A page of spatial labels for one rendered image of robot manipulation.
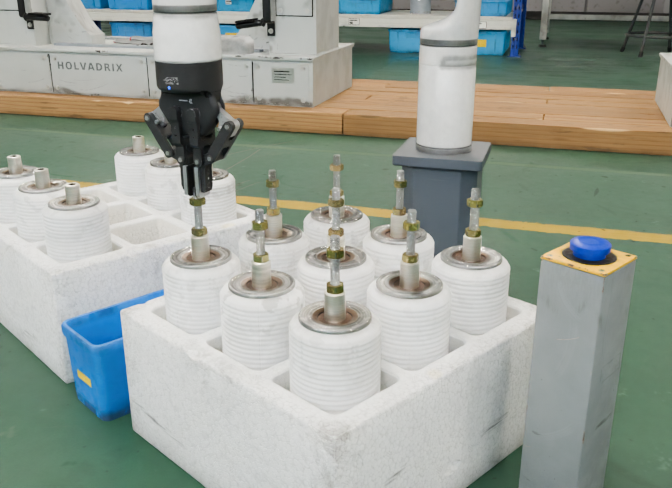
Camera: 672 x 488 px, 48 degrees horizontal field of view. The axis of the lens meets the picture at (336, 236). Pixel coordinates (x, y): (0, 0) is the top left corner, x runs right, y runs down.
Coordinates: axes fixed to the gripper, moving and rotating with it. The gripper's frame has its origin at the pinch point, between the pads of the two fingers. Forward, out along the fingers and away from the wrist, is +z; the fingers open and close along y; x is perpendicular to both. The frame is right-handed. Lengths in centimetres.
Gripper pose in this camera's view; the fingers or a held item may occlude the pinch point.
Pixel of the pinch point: (196, 179)
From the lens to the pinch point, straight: 91.8
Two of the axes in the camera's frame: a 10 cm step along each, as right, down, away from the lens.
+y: 8.9, 1.5, -4.3
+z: 0.0, 9.4, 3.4
